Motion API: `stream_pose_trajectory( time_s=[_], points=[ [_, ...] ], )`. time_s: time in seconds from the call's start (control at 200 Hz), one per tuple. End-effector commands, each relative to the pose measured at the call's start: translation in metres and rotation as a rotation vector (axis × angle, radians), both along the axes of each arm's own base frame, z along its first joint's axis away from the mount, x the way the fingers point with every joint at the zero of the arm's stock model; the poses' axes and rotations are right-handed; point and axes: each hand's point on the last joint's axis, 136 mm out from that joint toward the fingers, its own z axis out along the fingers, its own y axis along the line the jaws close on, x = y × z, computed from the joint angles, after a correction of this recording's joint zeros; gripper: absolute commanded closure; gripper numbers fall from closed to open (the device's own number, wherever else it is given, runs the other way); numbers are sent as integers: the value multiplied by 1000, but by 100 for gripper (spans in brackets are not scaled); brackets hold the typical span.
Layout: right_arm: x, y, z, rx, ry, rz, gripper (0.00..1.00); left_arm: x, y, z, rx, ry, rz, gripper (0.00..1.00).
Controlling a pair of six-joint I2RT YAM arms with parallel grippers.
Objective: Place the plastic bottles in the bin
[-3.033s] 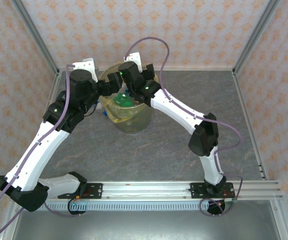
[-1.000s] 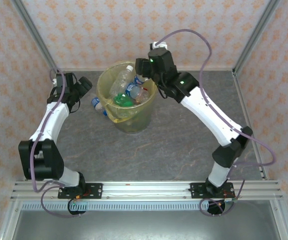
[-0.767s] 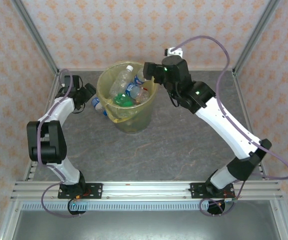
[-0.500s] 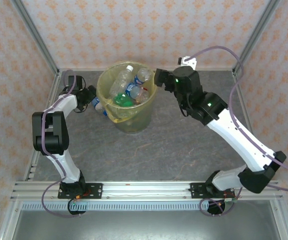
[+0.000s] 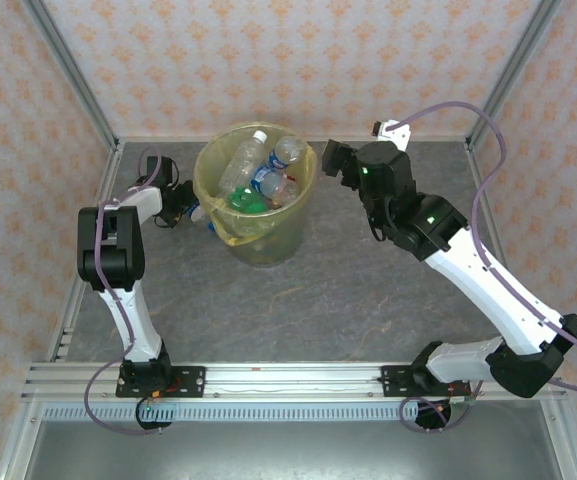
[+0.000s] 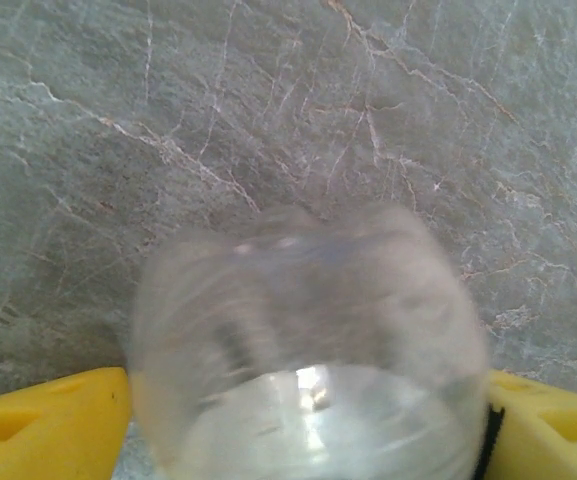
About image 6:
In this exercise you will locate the clear bottle blue label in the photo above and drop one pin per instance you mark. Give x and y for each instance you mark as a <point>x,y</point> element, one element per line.
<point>308,350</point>

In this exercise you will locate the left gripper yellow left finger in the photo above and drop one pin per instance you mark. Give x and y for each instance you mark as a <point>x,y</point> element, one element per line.
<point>43,425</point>

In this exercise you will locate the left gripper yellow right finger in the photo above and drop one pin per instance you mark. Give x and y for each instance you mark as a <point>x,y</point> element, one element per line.
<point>558,440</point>

